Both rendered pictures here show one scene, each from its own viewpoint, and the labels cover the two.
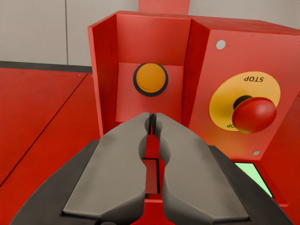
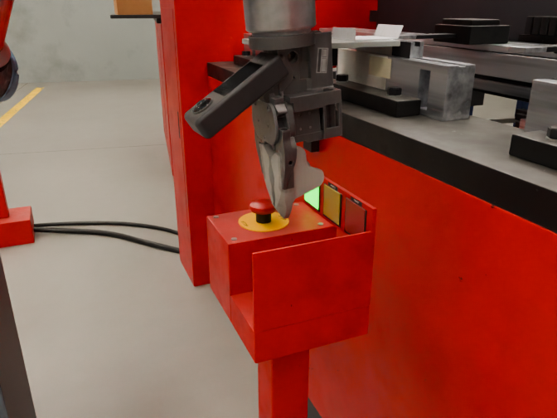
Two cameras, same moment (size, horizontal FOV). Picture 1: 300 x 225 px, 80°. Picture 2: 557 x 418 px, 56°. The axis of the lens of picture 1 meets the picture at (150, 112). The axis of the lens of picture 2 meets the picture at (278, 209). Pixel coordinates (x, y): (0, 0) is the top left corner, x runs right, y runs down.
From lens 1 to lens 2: 57 cm
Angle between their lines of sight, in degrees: 57
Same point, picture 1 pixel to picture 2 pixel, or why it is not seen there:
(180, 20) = (234, 299)
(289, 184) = not seen: hidden behind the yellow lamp
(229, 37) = (227, 238)
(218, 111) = (277, 226)
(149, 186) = (349, 205)
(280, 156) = not seen: hidden behind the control
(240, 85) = (252, 226)
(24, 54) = not seen: outside the picture
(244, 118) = (266, 205)
